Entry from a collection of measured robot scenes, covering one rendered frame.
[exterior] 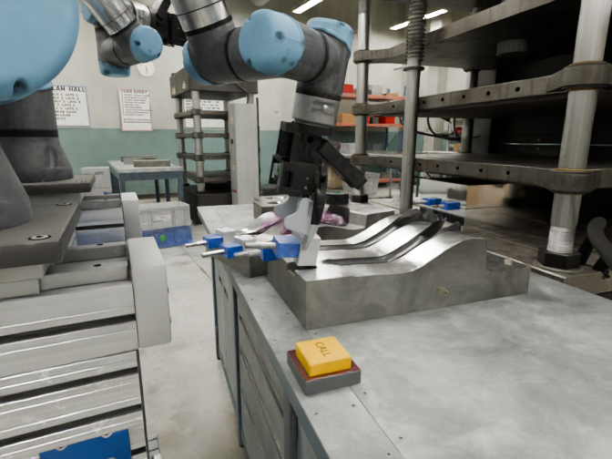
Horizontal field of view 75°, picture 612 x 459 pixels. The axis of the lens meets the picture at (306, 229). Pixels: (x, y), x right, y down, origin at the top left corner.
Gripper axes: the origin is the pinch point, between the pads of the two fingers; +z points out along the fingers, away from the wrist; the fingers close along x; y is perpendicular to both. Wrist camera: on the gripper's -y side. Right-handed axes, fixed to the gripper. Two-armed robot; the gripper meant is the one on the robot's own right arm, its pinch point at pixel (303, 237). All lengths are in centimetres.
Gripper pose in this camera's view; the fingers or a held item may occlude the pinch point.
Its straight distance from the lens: 72.3
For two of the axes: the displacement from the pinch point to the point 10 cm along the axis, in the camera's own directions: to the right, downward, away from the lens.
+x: 3.2, 3.4, -8.8
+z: -1.8, 9.4, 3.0
